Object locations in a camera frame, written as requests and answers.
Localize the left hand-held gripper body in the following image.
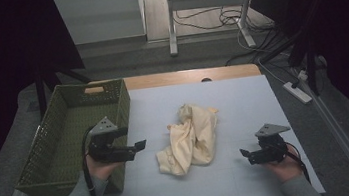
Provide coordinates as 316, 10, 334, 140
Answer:
82, 112, 138, 167

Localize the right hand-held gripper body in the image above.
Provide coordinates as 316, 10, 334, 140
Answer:
243, 120, 296, 167

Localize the green plastic basket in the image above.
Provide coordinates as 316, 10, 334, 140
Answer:
3, 76, 142, 196

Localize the cream cloth garment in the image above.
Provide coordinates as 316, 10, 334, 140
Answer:
150, 99, 227, 179

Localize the person's right hand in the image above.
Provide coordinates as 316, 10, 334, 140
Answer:
259, 150, 307, 187

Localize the person's left hand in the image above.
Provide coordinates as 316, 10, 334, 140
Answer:
84, 148, 127, 184

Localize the pale grey table mat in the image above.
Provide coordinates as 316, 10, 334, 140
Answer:
76, 67, 327, 196

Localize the white power strip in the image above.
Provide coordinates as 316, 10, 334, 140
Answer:
281, 78, 314, 108

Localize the black metal stand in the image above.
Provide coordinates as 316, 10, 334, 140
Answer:
30, 51, 96, 120
253, 19, 323, 103

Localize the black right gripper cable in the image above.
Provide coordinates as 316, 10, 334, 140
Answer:
284, 141, 312, 189

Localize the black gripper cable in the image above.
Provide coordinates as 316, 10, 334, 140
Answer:
77, 123, 116, 196
284, 141, 312, 189

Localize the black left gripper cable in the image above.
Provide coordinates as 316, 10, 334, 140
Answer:
77, 123, 116, 196

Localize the white floor cable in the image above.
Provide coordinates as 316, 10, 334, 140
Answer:
234, 20, 296, 92

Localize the tangle of black floor cables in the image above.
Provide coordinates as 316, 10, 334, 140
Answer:
173, 0, 277, 45

